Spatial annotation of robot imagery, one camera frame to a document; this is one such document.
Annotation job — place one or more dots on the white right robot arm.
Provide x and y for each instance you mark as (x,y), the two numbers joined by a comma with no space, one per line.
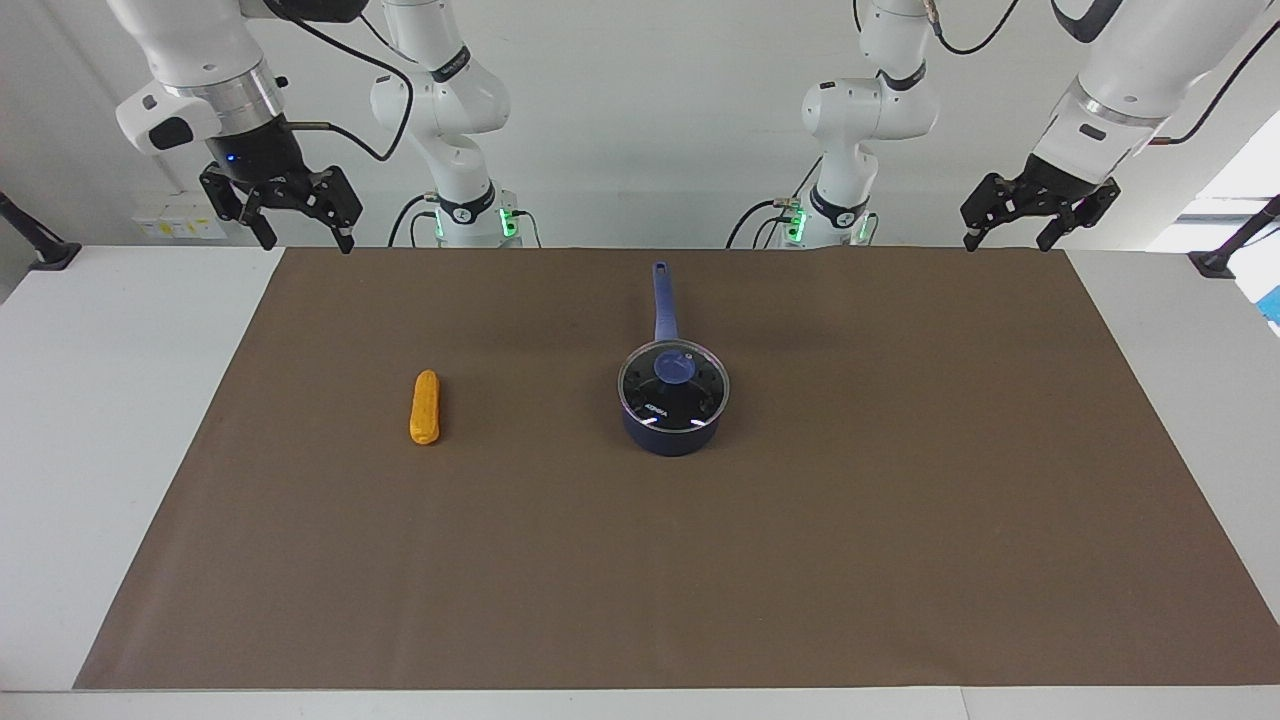
(450,100)

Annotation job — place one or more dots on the blue object at table edge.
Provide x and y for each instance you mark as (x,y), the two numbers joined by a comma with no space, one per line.
(1273,308)

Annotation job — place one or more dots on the brown table mat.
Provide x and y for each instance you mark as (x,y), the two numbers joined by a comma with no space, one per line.
(640,560)

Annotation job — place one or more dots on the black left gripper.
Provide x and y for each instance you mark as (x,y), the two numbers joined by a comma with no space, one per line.
(1058,188)

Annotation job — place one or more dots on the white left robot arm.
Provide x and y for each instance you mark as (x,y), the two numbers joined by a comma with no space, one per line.
(870,110)

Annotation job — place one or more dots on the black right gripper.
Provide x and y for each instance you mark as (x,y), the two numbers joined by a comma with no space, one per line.
(262,155)

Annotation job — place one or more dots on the white wall socket box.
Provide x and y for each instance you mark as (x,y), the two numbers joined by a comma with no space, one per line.
(175,225)

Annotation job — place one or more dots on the yellow toy corn cob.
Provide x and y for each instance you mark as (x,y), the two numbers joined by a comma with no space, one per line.
(425,408)

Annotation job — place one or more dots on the glass lid with blue knob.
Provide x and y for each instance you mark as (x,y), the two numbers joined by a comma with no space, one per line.
(673,368)

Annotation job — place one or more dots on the black clamp mount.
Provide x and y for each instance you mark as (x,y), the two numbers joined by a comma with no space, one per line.
(45,250)
(1225,258)

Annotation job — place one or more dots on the dark blue saucepan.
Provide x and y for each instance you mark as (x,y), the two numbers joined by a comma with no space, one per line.
(664,300)

